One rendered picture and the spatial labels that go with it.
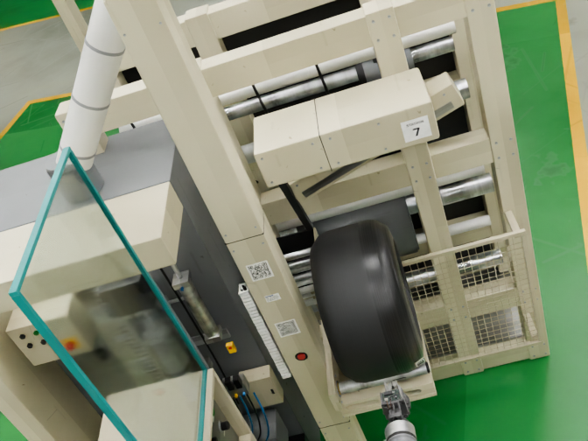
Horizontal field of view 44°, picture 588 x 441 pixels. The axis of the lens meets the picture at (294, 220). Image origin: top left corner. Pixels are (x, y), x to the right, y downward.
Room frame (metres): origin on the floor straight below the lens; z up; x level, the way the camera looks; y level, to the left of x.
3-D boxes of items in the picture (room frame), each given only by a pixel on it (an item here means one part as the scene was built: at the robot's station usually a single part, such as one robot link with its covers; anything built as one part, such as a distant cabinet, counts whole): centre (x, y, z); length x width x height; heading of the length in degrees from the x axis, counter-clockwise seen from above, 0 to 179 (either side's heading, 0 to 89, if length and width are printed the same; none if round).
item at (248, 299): (1.90, 0.24, 1.19); 0.05 x 0.04 x 0.48; 169
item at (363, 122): (2.15, -0.28, 1.71); 0.61 x 0.25 x 0.15; 79
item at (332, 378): (1.92, 0.07, 0.90); 0.40 x 0.03 x 0.10; 169
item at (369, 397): (1.75, -0.07, 0.83); 0.36 x 0.09 x 0.06; 79
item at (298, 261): (2.30, 0.04, 1.05); 0.20 x 0.15 x 0.30; 79
